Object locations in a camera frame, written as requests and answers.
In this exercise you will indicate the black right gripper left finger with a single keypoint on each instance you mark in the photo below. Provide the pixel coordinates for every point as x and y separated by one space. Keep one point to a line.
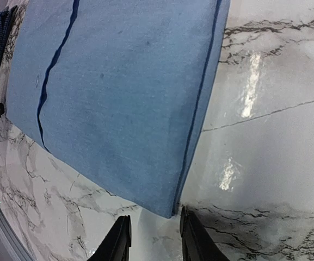
116 244

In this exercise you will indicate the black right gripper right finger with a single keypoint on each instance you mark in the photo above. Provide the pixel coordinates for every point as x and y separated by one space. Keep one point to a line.
197 245

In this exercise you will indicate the light blue long sleeve shirt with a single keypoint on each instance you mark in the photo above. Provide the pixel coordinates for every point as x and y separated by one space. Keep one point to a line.
118 90

